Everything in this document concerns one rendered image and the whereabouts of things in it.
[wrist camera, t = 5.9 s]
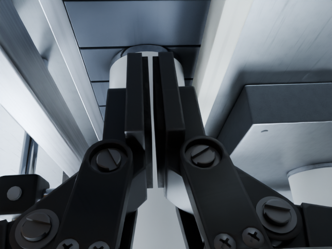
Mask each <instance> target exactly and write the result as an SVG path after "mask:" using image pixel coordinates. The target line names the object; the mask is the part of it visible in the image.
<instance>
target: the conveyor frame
mask: <svg viewBox="0 0 332 249"><path fill-rule="evenodd" d="M39 2H40V5H41V7H42V9H43V12H44V14H45V16H46V19H47V21H48V23H49V26H50V28H51V30H52V33H53V35H54V37H55V40H56V42H57V44H58V47H59V49H60V51H61V54H62V56H63V58H64V61H65V63H66V65H67V68H68V70H69V72H70V75H71V77H72V79H73V82H74V84H75V86H76V89H77V91H78V93H79V96H80V98H81V100H82V103H83V105H84V107H85V110H86V112H87V114H88V117H89V119H90V121H91V124H92V126H93V128H94V131H95V133H96V135H97V138H98V140H99V141H101V140H102V138H103V128H104V120H103V117H102V114H101V111H100V108H99V105H98V102H97V99H96V96H95V93H94V90H93V87H92V84H91V80H90V78H89V75H88V72H87V69H86V66H85V63H84V60H83V57H82V54H81V51H80V47H79V45H78V42H77V39H76V36H75V33H74V30H73V27H72V24H71V21H70V18H69V15H68V12H67V9H66V7H65V4H64V0H39Z"/></svg>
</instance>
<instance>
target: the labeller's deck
mask: <svg viewBox="0 0 332 249"><path fill-rule="evenodd" d="M217 140H218V141H220V142H221V143H222V144H223V145H224V147H225V148H226V150H227V152H228V154H229V156H230V158H231V160H232V162H233V164H234V165H235V166H236V167H238V168H239V169H241V170H243V171H244V172H246V173H247V174H249V175H251V176H252V177H254V178H255V179H257V180H259V181H260V182H262V183H264V184H265V185H267V186H268V187H270V188H272V189H273V190H275V191H276V192H278V193H280V194H281V195H283V196H284V197H286V198H287V199H289V200H290V201H291V202H293V197H292V193H291V188H290V184H289V179H288V178H287V174H288V173H289V172H290V171H292V170H294V169H296V168H299V167H303V166H308V165H313V164H320V163H332V83H295V84H262V85H245V86H244V88H243V90H242V92H241V94H240V96H239V98H238V100H237V102H236V103H235V105H234V107H233V109H232V111H231V113H230V115H229V117H228V119H227V121H226V122H225V124H224V126H223V128H222V130H221V132H220V134H219V136H218V138H217ZM293 203H294V202H293Z"/></svg>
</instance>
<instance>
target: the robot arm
mask: <svg viewBox="0 0 332 249"><path fill-rule="evenodd" d="M153 115H154V132H155V148H156V164H157V180H158V188H164V196H165V197H166V199H168V200H169V201H170V202H171V203H173V204H174V205H175V209H176V214H177V218H178V221H179V225H180V229H181V232H182V236H183V240H184V243H185V247H186V249H332V207H328V206H322V205H315V204H309V203H301V205H295V204H294V203H293V202H291V201H290V200H289V199H287V198H286V197H284V196H283V195H281V194H280V193H278V192H276V191H275V190H273V189H272V188H270V187H268V186H267V185H265V184H264V183H262V182H260V181H259V180H257V179H255V178H254V177H252V176H251V175H249V174H247V173H246V172H244V171H243V170H241V169H239V168H238V167H236V166H235V165H234V164H233V162H232V160H231V158H230V156H229V154H228V152H227V150H226V148H225V147H224V145H223V144H222V143H221V142H220V141H218V140H217V139H215V138H213V137H211V136H206V134H205V129H204V125H203V120H202V116H201V111H200V107H199V103H198V99H197V94H196V90H195V87H194V86H178V81H177V75H176V68H175V62H174V56H173V52H158V56H153ZM150 188H153V154H152V121H151V103H150V85H149V67H148V57H147V56H142V53H141V52H138V53H127V68H126V88H109V89H108V91H107V99H106V109H105V119H104V128H103V138H102V140H101V141H98V142H96V143H94V144H93V145H91V146H90V147H89V148H88V149H87V151H86V153H85V155H84V157H83V161H82V163H81V166H80V169H79V171H78V172H77V173H75V174H74V175H73V176H71V177H70V178H69V179H67V180H66V181H65V182H63V183H62V184H61V185H59V186H58V187H57V188H55V189H54V190H53V191H51V192H50V193H49V194H47V195H46V196H45V197H43V198H42V199H41V200H39V201H38V202H37V203H35V204H34V205H33V206H31V207H30V208H29V209H27V210H26V211H25V212H23V213H22V214H21V215H20V216H19V217H18V218H17V219H16V220H14V221H10V222H8V221H7V220H6V219H5V220H1V221H0V249H132V247H133V240H134V234H135V228H136V222H137V215H138V208H139V207H140V206H141V205H142V204H143V203H144V202H145V201H146V200H147V189H150Z"/></svg>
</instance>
